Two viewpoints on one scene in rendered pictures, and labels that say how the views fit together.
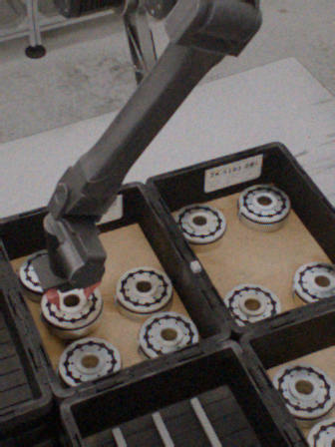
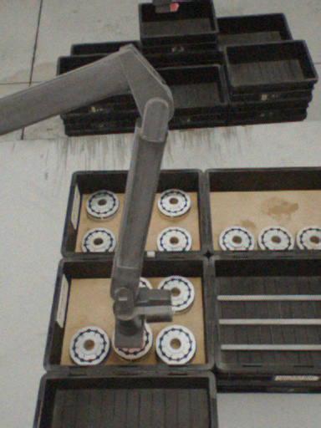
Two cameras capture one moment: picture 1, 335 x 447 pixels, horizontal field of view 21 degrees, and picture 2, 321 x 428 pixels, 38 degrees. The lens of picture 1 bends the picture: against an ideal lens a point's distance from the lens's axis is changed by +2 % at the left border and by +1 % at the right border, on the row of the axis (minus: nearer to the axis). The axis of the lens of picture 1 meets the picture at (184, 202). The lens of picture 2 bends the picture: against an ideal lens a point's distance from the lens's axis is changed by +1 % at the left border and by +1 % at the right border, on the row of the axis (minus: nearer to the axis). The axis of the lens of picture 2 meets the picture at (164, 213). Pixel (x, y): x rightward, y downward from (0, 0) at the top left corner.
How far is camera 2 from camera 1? 0.87 m
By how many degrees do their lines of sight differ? 39
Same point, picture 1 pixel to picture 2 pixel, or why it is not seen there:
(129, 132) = (146, 218)
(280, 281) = (157, 221)
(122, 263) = (100, 300)
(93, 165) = (132, 258)
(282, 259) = not seen: hidden behind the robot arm
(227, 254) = not seen: hidden behind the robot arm
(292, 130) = (24, 171)
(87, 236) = (152, 294)
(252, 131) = (11, 191)
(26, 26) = not seen: outside the picture
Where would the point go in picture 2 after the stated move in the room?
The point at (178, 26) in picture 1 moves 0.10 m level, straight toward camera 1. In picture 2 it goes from (158, 129) to (216, 147)
